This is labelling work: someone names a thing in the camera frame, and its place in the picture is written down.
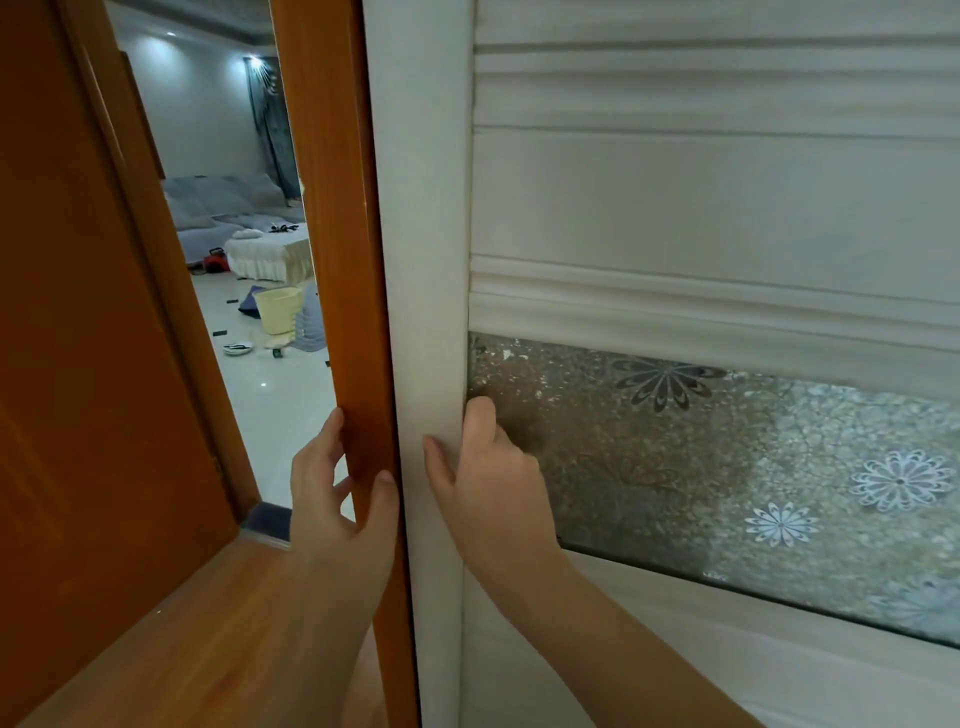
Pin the white sliding door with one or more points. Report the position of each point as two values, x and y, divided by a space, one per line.
600 195

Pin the black item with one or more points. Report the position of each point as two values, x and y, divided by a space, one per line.
283 228

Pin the brown wooden door frame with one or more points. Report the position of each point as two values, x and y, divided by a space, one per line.
330 225

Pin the frosted floral glass panel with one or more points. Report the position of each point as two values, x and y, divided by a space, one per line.
675 465

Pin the person's right forearm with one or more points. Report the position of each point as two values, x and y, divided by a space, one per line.
600 645

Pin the person's left hand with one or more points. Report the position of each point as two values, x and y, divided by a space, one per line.
326 525

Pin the folded white cloth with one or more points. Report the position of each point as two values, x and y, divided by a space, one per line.
246 234

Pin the dark blue cloth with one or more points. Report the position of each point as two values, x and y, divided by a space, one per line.
250 301

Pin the brown wooden door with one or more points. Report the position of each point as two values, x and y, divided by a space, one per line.
90 337

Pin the dark patterned curtain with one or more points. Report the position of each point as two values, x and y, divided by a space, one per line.
271 127

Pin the grey door threshold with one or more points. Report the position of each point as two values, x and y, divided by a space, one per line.
268 523

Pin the red bag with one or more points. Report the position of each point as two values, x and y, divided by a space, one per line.
217 262

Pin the person's left forearm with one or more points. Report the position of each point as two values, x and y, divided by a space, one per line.
330 645

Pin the grey sofa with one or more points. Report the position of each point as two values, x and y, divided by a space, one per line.
202 206

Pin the person's right hand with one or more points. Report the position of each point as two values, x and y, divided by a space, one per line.
495 510

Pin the person's right thumb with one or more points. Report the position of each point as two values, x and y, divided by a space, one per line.
439 465

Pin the table with pale cloth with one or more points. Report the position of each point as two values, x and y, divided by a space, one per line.
270 255

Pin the yellow plastic bin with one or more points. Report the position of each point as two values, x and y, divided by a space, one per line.
277 311

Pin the person's left thumb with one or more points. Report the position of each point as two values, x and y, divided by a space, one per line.
387 502

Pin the white dish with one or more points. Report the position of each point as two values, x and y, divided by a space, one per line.
238 349

